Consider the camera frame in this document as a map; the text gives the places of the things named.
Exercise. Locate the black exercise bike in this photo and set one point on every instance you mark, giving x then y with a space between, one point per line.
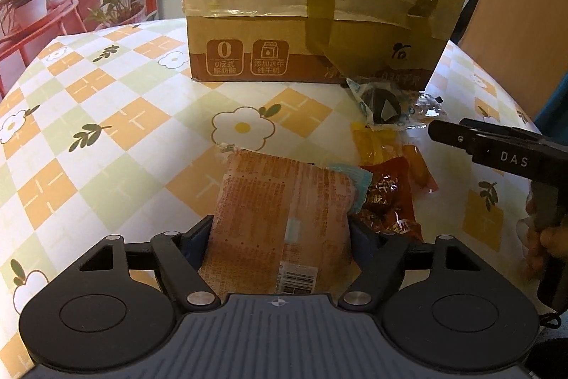
469 17

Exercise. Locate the yellow snack packet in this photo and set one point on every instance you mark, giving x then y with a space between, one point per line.
381 143

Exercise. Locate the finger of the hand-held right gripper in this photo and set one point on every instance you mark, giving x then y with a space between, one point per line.
501 129
450 137

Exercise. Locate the clear packet with black snack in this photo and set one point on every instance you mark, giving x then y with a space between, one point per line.
384 106

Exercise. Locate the dark teal cloth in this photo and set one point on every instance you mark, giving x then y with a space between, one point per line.
554 99

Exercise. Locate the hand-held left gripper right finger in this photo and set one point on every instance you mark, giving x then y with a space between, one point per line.
358 238

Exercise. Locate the checked floral tablecloth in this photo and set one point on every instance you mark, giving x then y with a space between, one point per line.
133 117

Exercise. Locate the orange snack packet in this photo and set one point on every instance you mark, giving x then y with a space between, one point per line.
284 219

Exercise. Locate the taped cardboard box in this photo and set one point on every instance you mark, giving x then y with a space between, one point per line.
266 6

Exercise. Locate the red snack packet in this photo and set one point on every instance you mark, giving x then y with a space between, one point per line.
390 206

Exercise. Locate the person's right hand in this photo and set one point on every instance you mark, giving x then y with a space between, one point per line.
552 239

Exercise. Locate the light blue snack packet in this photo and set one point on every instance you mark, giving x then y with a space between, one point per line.
355 183

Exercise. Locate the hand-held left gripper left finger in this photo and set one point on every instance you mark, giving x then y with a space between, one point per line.
198 242

